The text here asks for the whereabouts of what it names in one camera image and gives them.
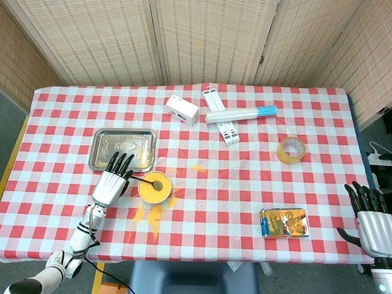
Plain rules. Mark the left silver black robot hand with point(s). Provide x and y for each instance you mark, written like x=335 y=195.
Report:
x=110 y=186

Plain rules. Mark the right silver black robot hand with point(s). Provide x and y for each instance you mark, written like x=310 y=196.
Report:
x=376 y=229

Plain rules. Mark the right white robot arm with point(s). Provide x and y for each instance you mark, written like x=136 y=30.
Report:
x=382 y=275

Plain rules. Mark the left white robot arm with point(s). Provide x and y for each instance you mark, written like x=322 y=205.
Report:
x=82 y=232

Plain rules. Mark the bowl of yellow powder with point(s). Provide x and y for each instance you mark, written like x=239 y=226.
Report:
x=154 y=202

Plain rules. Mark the rectangular steel tray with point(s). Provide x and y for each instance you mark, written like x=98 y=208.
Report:
x=128 y=144

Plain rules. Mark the black equipment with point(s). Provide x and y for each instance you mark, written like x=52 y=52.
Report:
x=382 y=177

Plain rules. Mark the white power strip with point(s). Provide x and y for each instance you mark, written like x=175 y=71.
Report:
x=375 y=157

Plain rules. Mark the gold blue foil packet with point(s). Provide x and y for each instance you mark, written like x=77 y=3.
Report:
x=284 y=223

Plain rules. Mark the orange box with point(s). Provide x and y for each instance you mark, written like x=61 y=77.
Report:
x=110 y=289

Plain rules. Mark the white cardboard product box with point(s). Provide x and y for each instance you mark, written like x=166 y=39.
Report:
x=183 y=108

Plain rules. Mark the red white checkered tablecloth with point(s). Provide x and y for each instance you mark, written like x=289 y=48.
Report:
x=229 y=183

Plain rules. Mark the blue chair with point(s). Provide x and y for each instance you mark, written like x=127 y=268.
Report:
x=193 y=275

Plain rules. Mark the clear packing tape roll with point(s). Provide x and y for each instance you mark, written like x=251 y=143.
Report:
x=280 y=153

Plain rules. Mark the white folding stand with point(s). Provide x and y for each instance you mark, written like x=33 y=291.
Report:
x=229 y=134

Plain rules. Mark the cling film roll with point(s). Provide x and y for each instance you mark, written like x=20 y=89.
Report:
x=232 y=115

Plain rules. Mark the beige woven folding screen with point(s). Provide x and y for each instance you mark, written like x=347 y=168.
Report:
x=199 y=39

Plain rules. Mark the metal screen hinge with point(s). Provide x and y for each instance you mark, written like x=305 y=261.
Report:
x=261 y=59

